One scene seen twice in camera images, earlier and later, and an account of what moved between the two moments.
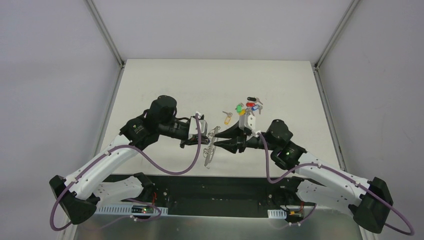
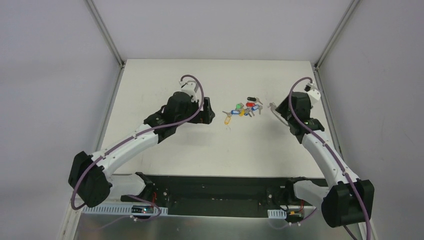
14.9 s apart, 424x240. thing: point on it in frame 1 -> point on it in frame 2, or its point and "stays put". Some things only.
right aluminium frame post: [318, 63] stays put
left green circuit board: [142, 209] stays put
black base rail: [225, 196] stays put
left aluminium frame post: [105, 32] stays put
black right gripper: [244, 139] -> [282, 108]
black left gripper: [191, 139] -> [205, 110]
